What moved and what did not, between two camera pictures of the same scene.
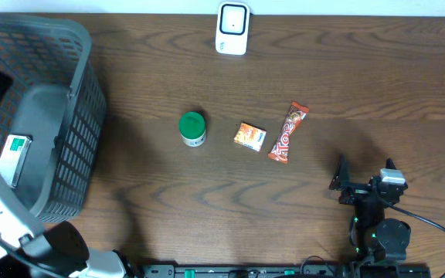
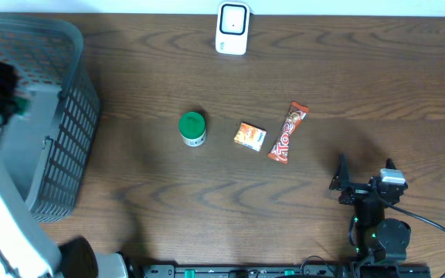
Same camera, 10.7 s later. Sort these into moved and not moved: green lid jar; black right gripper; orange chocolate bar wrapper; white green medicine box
Moved: white green medicine box
Not moved: black right gripper; orange chocolate bar wrapper; green lid jar
